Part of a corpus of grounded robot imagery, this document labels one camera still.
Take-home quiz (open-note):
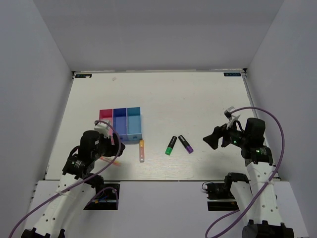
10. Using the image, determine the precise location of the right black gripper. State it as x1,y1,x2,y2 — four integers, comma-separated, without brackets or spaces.
203,118,249,149

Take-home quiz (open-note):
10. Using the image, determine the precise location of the orange capped highlighter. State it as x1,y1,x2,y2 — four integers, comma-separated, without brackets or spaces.
139,139,145,163

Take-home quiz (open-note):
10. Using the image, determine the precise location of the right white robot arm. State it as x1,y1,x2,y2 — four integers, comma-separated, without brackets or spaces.
202,118,295,238

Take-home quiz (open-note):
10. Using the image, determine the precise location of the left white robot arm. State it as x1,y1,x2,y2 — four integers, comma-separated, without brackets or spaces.
21,130,125,238

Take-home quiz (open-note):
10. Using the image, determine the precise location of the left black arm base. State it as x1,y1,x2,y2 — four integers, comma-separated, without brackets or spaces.
84,183,120,211

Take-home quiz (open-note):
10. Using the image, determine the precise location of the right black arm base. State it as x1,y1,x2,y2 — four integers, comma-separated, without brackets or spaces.
202,181,238,211

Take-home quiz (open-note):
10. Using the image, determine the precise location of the yellow pink highlighter pen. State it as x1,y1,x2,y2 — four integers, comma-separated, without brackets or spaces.
100,157,121,167

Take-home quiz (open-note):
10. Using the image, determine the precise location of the purple capped black highlighter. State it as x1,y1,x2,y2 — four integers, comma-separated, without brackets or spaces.
178,135,194,154

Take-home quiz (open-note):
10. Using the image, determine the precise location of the dark blue container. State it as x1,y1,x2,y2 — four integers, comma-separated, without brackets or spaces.
113,108,128,141

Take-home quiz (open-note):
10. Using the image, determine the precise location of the pink container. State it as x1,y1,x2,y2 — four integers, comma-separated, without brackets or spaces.
99,109,114,145

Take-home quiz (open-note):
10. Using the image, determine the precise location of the light blue container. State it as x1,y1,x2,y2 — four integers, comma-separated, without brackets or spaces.
127,107,142,141

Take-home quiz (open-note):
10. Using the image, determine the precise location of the green capped black highlighter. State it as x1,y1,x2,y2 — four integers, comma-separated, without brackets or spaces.
165,136,177,155

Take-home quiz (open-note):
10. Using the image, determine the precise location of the right blue corner label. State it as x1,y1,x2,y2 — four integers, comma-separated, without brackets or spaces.
223,72,241,77

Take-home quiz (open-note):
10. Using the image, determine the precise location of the blue corner label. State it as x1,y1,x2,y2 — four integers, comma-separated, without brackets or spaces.
223,72,241,77
75,74,92,78

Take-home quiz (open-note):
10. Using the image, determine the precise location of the left blue corner label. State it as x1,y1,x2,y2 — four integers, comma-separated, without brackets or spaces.
75,74,92,78

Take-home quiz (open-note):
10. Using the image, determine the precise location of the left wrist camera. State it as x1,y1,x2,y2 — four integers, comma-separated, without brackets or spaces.
94,119,112,138

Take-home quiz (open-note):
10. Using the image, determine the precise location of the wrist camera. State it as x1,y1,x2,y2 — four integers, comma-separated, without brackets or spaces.
94,119,112,138
224,107,240,129

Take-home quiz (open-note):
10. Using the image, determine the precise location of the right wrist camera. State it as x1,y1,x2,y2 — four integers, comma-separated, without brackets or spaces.
224,107,240,129

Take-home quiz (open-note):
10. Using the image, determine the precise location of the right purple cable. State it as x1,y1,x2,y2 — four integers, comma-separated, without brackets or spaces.
205,107,284,238

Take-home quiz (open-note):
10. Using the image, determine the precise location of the purple cable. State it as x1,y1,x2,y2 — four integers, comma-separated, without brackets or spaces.
8,120,121,238
205,107,284,238

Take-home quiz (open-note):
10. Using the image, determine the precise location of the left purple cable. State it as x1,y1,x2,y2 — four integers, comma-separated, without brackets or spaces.
8,120,121,238

